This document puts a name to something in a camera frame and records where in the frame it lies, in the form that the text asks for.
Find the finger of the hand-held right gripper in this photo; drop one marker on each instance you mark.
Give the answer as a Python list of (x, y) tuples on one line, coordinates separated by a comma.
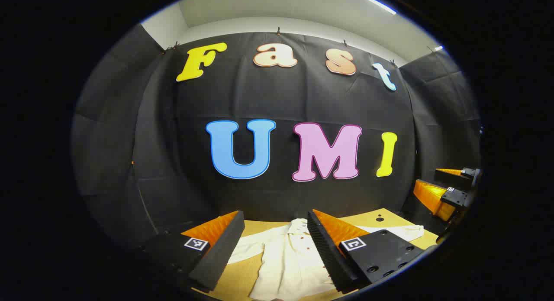
[(454, 198), (452, 178)]

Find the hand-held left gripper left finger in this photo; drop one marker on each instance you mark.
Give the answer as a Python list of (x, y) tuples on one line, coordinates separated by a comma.
[(220, 253)]

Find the cream button-up shirt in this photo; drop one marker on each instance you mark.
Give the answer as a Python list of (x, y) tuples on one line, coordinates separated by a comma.
[(285, 257)]

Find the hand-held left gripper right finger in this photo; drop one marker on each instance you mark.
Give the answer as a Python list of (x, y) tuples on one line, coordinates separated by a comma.
[(329, 253)]

